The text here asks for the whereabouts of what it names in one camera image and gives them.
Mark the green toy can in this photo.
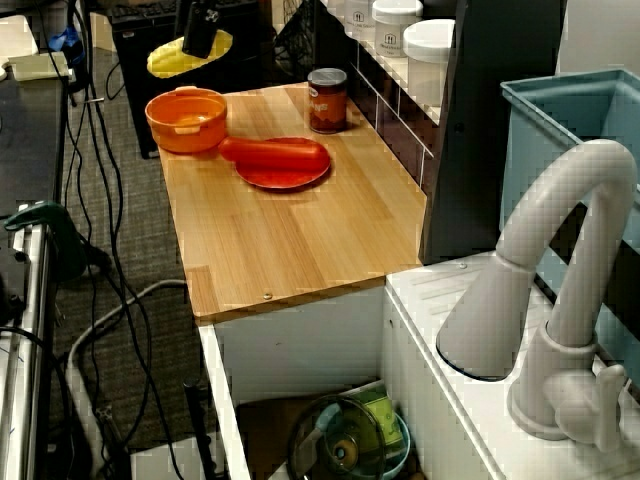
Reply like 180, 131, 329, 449
348, 381, 407, 447

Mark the aluminium frame rail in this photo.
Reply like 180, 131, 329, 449
0, 201, 54, 480

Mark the grey hose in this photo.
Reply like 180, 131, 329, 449
66, 278, 188, 404

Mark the beige flat box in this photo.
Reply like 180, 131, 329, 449
6, 50, 72, 82

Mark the glass pot lid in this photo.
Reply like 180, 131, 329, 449
285, 394, 389, 480

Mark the dark tiled backsplash shelf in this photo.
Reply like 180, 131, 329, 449
313, 0, 570, 265

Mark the blue bowl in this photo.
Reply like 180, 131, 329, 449
383, 409, 413, 477

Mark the red toy sausage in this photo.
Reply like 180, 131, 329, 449
217, 136, 329, 174

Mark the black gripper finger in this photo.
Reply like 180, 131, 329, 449
180, 2, 222, 60

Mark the toy beans can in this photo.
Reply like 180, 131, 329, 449
306, 67, 349, 135

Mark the yellow toy corn cob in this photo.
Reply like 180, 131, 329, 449
145, 28, 235, 79

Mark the light blue spatula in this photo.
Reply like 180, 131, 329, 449
298, 403, 345, 452

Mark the orange toy pot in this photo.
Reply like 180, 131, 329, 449
144, 85, 229, 155

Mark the green clamp handle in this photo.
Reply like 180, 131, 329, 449
3, 200, 90, 282

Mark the black keyboard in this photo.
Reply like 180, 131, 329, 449
110, 1, 179, 21

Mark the white sink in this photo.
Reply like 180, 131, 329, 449
196, 248, 640, 480

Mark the red toy plate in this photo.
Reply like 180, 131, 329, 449
234, 136, 333, 192

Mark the grey toy faucet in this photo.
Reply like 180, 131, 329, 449
435, 138, 639, 450

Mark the black equipment box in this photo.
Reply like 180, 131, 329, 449
110, 0, 262, 160

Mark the black cabinet handle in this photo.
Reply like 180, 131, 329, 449
181, 378, 217, 480

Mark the teal plastic bin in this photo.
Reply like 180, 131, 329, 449
499, 67, 640, 401

